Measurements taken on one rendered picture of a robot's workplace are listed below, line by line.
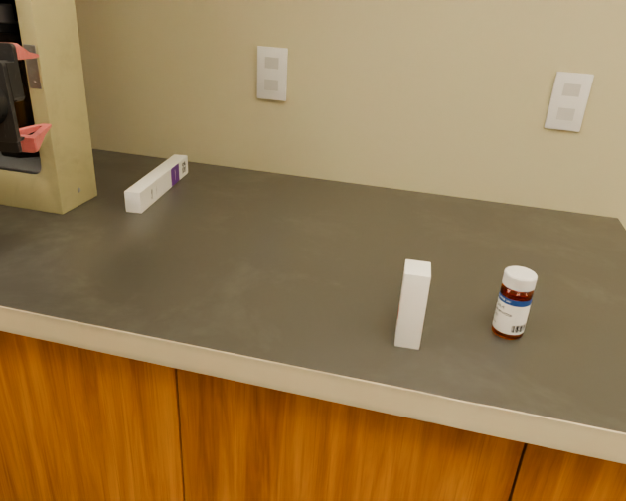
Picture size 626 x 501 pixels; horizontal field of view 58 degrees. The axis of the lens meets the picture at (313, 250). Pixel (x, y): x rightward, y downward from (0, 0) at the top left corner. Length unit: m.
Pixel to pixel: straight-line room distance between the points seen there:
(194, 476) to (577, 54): 1.04
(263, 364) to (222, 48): 0.86
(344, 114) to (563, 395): 0.81
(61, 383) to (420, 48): 0.92
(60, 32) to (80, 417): 0.64
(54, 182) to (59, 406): 0.40
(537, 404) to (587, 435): 0.06
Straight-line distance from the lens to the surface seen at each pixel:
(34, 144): 0.86
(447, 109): 1.27
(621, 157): 1.33
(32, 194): 1.16
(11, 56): 0.84
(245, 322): 0.75
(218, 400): 0.79
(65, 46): 1.12
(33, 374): 0.94
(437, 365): 0.71
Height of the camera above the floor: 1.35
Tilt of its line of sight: 26 degrees down
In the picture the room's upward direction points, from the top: 3 degrees clockwise
